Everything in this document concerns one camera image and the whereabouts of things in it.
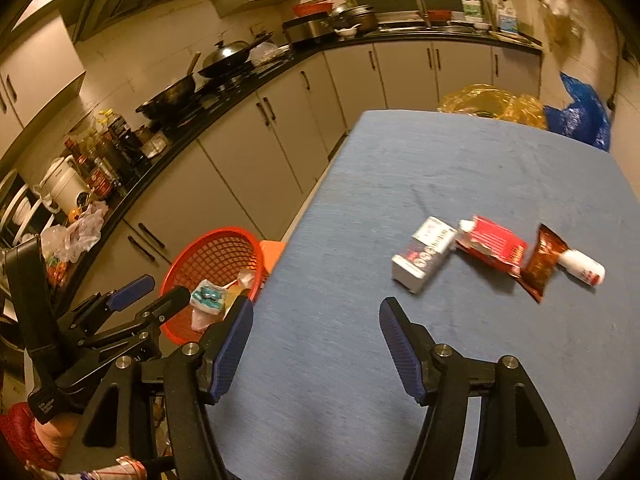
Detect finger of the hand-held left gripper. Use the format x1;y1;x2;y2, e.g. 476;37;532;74
60;274;157;334
75;287;192;362

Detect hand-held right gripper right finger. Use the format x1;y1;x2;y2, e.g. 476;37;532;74
378;296;577;480

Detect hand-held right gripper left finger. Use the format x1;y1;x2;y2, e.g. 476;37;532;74
59;295;254;480

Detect small teal white packet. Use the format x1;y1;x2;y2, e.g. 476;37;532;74
190;281;226;313

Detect red plastic basket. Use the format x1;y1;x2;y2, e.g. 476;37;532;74
160;229;266;346

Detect white plastic wrapper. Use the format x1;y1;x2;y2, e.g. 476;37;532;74
236;269;263;292

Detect white and red carton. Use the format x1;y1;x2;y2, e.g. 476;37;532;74
391;216;458;295

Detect person's left hand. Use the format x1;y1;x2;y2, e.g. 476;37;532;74
31;409;85;462

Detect crumpled clear plastic bag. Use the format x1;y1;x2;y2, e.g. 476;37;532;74
40;200;108;263

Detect white dish rack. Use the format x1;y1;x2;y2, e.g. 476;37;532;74
0;170;51;246

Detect orange plastic stool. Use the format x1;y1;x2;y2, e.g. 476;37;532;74
259;240;287;281

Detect white rice cooker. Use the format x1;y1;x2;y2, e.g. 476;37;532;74
40;155;91;213

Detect red snack packet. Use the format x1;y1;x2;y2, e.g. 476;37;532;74
455;215;529;276

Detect row of condiment bottles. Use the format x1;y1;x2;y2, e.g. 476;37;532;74
62;110;151;196

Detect person's red garment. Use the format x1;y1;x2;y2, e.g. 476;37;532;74
0;402;56;473

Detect small white container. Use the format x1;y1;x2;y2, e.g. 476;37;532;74
141;132;168;158

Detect brown foil sachet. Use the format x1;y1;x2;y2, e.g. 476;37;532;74
520;223;571;304

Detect blue tablecloth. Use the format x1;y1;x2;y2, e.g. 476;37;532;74
205;108;628;480

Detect black kitchen countertop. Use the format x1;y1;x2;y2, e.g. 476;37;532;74
0;27;543;321

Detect small white bottle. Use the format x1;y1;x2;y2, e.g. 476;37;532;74
557;249;607;287

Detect black frying wok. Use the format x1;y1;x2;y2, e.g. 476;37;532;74
135;75;203;118

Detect beige base cabinets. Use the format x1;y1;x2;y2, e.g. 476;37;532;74
65;42;543;301

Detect black gas stove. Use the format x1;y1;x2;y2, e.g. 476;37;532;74
150;67;281;121

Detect wok with metal lid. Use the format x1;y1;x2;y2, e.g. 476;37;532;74
197;40;276;78

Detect yellow plastic bag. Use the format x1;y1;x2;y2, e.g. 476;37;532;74
437;83;548;131

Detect white plastic bag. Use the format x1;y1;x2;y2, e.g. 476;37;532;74
248;41;281;66

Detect blue plastic bag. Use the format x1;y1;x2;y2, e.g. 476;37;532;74
544;71;612;152

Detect steel cooking pot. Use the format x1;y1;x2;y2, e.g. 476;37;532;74
281;16;331;43

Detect red plastic colander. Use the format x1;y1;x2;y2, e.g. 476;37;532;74
292;2;333;17

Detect cutting board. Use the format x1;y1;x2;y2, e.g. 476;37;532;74
489;30;543;47

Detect dark cooking pot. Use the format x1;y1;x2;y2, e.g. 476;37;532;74
327;4;378;33

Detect clear jug with blue label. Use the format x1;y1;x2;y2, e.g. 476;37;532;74
496;2;518;31

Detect large beige wall cabinet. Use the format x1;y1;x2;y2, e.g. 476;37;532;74
0;10;86;128

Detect black hanging cord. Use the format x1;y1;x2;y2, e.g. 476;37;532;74
609;45;627;108

